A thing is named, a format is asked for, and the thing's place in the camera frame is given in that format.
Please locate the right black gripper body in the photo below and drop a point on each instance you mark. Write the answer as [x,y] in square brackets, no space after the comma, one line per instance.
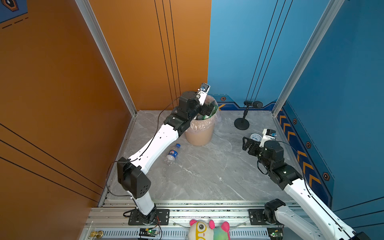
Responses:
[256,151]

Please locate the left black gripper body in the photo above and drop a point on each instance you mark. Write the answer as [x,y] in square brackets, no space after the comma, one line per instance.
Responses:
[198,110]

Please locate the green sprite bottle yellow cap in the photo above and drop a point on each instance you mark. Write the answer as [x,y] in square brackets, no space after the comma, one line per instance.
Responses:
[205,117]

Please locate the small pepsi bottle blue cap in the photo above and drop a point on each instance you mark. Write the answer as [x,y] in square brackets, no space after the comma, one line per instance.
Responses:
[173,154]

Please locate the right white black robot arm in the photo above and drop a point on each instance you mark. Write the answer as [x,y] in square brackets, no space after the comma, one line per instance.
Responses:
[324,225]

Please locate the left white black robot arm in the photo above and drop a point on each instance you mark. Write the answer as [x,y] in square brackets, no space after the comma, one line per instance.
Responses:
[132,172]

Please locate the pink plastic bin liner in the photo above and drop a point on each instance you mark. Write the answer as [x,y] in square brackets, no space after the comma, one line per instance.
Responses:
[197,125]

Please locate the beige bin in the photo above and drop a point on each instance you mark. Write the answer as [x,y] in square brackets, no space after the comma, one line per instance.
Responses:
[200,132]

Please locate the white alarm clock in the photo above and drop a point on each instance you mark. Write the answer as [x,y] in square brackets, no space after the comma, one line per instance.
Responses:
[256,137]

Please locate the black microphone on stand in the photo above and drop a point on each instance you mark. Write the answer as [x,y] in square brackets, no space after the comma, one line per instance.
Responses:
[243,123]

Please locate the right green circuit board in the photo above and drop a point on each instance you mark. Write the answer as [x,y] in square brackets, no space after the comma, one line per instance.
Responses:
[275,234]

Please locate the green circuit board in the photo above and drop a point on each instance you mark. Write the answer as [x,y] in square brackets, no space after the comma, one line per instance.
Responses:
[148,233]
[275,234]

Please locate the plush toy colourful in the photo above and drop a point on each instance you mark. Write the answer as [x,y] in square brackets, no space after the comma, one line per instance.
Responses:
[200,230]

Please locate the left green circuit board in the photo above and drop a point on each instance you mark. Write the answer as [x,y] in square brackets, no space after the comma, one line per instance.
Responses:
[148,233]

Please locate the brass knob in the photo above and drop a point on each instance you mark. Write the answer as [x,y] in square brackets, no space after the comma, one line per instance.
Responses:
[96,234]

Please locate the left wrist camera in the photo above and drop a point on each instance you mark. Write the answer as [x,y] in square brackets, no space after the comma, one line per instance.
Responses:
[202,93]

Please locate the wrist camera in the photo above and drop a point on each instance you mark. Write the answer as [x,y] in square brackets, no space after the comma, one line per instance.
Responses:
[202,93]
[268,135]

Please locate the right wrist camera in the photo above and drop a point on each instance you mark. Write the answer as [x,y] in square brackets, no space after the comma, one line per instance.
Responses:
[268,135]

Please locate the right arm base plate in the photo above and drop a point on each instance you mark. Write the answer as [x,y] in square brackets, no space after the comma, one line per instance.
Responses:
[257,217]

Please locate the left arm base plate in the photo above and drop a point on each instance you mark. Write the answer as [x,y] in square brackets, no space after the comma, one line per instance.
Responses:
[156,216]

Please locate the aluminium rail frame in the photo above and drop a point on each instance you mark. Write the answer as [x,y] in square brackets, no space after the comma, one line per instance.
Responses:
[113,220]

